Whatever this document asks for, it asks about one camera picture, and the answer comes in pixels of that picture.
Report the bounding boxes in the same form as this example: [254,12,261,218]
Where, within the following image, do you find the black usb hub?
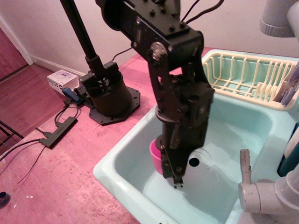
[36,117,78,149]

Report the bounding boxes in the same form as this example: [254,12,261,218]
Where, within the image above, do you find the cream dish rack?
[202,50,299,111]

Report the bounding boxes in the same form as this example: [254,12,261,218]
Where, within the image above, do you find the pink plastic cup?
[149,139,163,175]

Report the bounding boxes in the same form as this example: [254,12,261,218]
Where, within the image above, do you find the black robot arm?
[61,0,214,188]

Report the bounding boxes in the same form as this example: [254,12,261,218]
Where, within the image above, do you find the beige toy faucet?
[238,149,299,224]

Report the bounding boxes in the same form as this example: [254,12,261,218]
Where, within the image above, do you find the dark teal bottle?
[278,123,299,177]

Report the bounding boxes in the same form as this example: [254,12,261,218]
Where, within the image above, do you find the blue clamp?
[62,87,83,105]

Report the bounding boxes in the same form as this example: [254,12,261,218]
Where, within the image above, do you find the grey lamp head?
[259,0,299,38]

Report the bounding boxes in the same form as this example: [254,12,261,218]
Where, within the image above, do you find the black gooseneck cable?
[186,0,225,24]

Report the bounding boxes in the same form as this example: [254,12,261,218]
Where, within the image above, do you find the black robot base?
[74,61,140,126]

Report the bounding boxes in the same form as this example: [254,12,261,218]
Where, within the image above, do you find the purple utensils in rack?
[280,63,299,107]

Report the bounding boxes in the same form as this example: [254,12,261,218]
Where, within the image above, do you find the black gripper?
[156,75,214,189]

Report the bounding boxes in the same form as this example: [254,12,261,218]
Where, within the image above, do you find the teal toy sink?
[93,94,299,224]

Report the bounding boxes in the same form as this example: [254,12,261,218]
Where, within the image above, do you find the dark round object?
[0,191,11,209]

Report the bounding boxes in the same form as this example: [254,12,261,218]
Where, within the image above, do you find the white cardboard box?
[47,70,79,95]

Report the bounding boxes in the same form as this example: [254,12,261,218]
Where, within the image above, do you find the black power cable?
[181,0,201,23]

